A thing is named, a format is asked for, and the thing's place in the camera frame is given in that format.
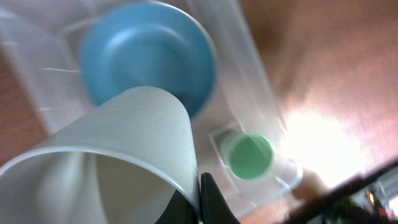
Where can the mint green cup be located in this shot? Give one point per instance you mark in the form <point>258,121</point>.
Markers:
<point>248,156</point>

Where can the clear plastic storage bin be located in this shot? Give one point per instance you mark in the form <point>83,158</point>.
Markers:
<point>42,40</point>

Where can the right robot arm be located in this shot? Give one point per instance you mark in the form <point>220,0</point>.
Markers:
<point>362,199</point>

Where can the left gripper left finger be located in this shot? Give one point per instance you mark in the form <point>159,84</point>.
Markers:
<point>178,211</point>

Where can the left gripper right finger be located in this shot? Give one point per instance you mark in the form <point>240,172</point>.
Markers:
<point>214,209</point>

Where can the grey cup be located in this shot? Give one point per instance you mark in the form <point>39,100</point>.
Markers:
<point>120,163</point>

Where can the blue plate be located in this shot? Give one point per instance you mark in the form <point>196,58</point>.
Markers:
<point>148,43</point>

